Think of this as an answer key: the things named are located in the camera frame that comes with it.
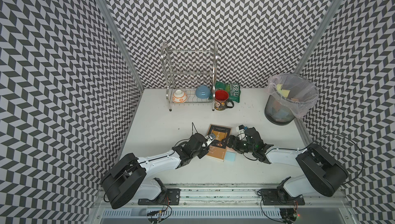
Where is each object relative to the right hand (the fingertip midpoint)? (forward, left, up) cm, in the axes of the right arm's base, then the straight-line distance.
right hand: (225, 146), depth 86 cm
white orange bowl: (+32, +29, +7) cm, 44 cm away
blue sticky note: (-5, -3, -3) cm, 6 cm away
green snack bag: (+45, -10, -1) cm, 46 cm away
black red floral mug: (+28, 0, +6) cm, 29 cm away
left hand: (+2, +12, +1) cm, 12 cm away
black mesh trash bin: (+17, -33, +11) cm, 39 cm away
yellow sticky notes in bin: (+31, -40, +10) cm, 52 cm away
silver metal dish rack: (+54, +22, +7) cm, 59 cm away
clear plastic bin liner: (+27, -42, +18) cm, 53 cm away
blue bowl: (+38, +13, +5) cm, 40 cm away
